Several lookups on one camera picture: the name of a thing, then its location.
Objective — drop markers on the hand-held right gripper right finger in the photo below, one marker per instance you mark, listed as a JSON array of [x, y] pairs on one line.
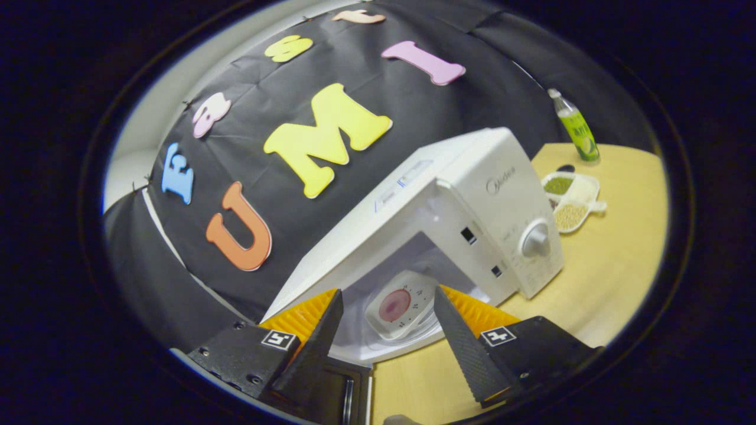
[[466, 354]]

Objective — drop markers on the pink round food slice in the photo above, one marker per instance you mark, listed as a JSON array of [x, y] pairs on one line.
[[394, 305]]

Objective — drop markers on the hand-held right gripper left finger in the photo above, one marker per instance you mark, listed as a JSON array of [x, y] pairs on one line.
[[313, 348]]

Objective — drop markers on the white divided tray with beans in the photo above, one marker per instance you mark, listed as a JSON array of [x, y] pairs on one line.
[[582, 189]]

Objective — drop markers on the white microwave oven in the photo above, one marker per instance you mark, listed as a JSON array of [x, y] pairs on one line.
[[490, 177]]

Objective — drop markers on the green label drink bottle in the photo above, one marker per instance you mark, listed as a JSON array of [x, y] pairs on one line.
[[582, 139]]

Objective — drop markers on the white square plate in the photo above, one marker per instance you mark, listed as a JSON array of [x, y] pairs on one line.
[[414, 292]]

